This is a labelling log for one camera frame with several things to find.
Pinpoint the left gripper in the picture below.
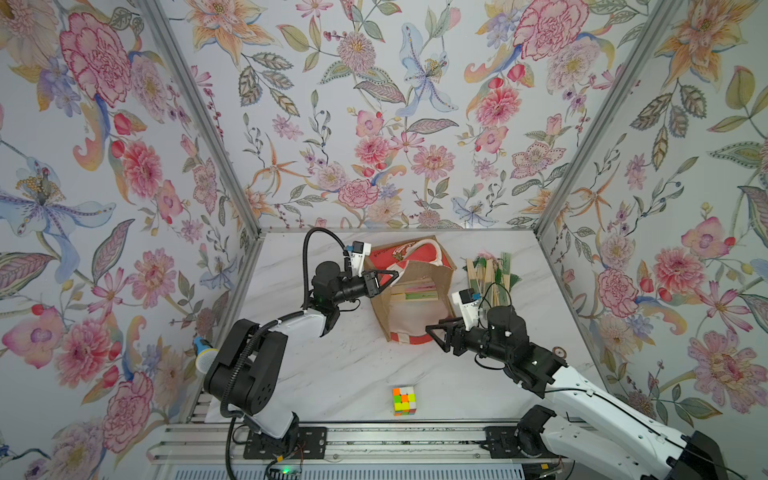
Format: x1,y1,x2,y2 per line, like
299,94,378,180
328,273,397,308

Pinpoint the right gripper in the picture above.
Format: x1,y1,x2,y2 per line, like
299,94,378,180
427,317,513,369

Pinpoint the red burlap tote bag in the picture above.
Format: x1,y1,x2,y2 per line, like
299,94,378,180
364,235,456,345

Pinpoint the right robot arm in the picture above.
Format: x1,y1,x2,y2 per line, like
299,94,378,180
426,306,732,479

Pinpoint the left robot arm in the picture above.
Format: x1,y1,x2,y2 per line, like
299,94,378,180
194,261,399,441

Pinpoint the pink green folding fan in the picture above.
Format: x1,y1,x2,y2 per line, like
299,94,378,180
391,284,439,302

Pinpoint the rubik's cube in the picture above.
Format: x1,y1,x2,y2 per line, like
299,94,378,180
392,386,417,416

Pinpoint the patterned paper cup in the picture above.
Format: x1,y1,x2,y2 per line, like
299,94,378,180
193,336,218,374

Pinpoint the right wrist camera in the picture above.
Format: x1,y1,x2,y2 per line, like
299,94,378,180
451,288,481,331

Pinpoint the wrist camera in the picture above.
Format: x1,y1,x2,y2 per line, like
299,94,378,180
451,288,481,331
346,241,372,277

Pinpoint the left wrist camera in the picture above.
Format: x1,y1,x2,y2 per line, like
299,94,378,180
346,241,372,277

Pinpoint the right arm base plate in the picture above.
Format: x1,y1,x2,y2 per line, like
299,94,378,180
482,426,543,459

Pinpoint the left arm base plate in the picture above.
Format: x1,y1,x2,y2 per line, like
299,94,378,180
243,426,328,460

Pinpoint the black corrugated cable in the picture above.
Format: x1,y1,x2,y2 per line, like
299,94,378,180
218,226,349,480

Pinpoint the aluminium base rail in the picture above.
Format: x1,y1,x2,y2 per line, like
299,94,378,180
146,419,661,467

